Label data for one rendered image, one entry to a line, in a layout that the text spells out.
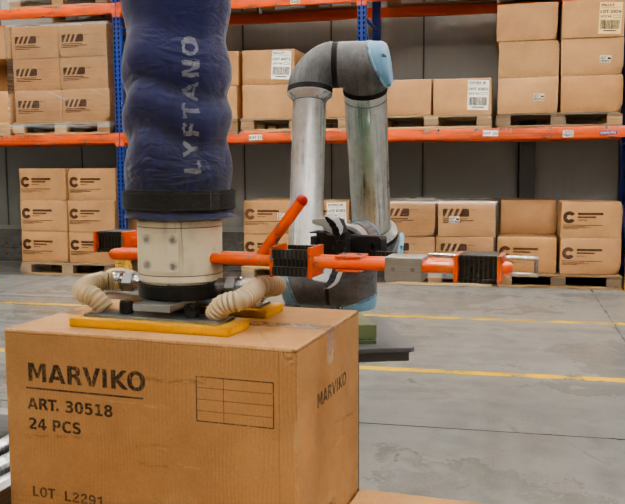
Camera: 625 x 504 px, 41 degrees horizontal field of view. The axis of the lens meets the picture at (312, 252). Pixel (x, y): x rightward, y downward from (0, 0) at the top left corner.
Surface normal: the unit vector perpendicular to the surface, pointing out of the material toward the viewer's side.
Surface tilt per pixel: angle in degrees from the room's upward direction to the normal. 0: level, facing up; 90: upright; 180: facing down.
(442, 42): 90
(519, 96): 90
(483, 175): 90
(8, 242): 90
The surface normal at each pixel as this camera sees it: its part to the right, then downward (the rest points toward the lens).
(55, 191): -0.21, 0.11
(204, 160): 0.54, -0.18
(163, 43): 0.10, -0.13
